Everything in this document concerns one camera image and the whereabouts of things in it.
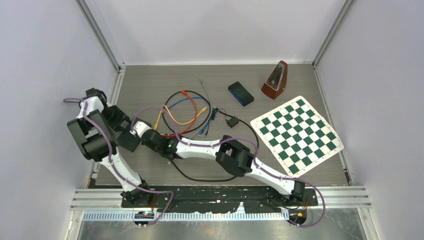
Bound yellow ethernet cable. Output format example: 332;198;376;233
153;105;208;130

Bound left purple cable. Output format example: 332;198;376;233
62;97;175;226

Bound dark grey network switch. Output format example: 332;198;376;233
117;117;152;152

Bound grey ethernet cable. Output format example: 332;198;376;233
188;77;215;140

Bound long black cable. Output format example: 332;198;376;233
161;90;260;183

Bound blue ethernet cable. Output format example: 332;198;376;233
165;96;218;137

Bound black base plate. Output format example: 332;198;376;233
120;185;318;214

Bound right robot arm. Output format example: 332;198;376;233
138;129;306;205

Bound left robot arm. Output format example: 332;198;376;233
64;88;154;207

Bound black power adapter with cord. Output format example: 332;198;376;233
211;108;240;128

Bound red ethernet cable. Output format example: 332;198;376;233
160;90;200;138

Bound green white chessboard mat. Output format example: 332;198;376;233
250;96;344;178

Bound purple cable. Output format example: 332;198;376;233
62;97;175;226
130;105;327;229

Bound small black blue switch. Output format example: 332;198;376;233
228;81;255;107

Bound brown metronome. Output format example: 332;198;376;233
261;60;288;100

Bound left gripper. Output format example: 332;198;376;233
102;105;132;132

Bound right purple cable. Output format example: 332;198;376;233
130;105;327;229

